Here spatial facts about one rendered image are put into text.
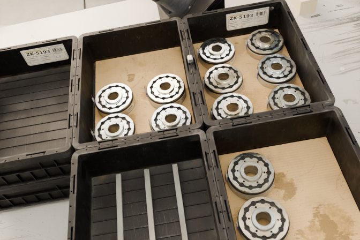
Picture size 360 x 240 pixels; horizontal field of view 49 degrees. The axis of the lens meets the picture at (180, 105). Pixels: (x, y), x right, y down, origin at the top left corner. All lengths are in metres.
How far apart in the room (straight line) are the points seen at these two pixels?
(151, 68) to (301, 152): 0.49
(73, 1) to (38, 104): 1.92
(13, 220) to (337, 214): 0.80
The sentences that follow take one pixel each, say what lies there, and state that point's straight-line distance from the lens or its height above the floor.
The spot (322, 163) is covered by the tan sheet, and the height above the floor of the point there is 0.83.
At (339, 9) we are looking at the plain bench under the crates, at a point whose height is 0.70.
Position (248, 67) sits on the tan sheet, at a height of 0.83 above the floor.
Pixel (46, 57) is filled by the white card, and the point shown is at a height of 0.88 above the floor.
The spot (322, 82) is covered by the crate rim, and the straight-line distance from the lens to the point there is 0.99.
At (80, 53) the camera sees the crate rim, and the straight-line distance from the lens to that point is 1.13.
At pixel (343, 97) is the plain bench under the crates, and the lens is 1.26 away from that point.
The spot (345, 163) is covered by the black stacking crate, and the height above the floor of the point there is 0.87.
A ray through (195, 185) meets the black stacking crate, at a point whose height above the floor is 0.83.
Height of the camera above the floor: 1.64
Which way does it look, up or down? 51 degrees down
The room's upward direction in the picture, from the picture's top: 11 degrees counter-clockwise
